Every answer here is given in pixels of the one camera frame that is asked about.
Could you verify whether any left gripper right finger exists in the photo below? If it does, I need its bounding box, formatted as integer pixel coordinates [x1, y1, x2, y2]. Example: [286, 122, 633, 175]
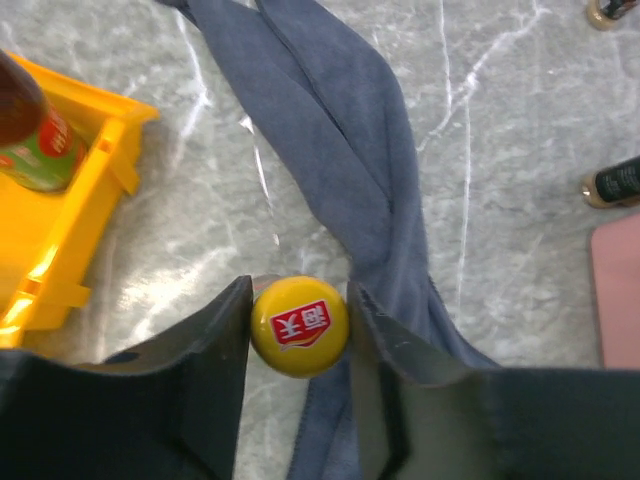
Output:
[348, 284, 639, 479]

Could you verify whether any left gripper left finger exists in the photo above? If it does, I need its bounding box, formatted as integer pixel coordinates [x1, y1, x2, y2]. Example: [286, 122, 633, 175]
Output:
[1, 276, 253, 479]

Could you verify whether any dark blue cloth towel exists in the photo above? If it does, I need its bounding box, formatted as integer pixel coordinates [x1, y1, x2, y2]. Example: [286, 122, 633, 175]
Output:
[154, 0, 501, 480]

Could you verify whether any green label sauce bottle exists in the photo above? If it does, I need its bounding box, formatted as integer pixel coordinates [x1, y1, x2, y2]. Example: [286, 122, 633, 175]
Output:
[250, 275, 350, 378]

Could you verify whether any pink compartment tray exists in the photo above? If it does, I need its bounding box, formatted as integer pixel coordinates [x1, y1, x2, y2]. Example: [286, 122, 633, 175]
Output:
[591, 214, 640, 370]

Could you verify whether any red label sauce bottle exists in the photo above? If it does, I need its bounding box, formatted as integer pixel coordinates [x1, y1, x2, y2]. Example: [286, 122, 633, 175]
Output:
[1, 52, 88, 193]

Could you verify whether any small black pepper bottle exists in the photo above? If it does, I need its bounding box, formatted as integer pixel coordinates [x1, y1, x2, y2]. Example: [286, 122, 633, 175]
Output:
[581, 156, 640, 209]
[586, 0, 639, 31]

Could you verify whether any yellow compartment bin tray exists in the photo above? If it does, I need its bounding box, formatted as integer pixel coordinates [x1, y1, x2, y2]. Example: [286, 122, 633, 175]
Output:
[1, 55, 159, 349]

